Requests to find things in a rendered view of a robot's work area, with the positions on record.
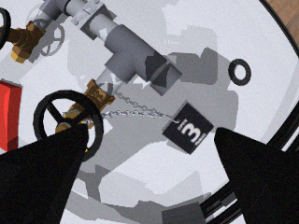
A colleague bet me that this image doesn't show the red block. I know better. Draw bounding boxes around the red block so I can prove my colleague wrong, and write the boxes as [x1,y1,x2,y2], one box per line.
[0,80,22,152]

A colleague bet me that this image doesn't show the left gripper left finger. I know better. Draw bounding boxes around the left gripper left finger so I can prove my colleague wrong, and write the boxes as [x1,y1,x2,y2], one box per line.
[0,123,89,224]

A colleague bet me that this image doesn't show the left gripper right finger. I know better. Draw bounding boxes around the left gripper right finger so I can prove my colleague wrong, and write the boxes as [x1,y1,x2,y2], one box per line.
[214,127,299,224]

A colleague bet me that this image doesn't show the small dark grey rubber o-ring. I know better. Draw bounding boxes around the small dark grey rubber o-ring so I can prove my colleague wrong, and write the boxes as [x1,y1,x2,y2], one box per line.
[228,59,251,86]

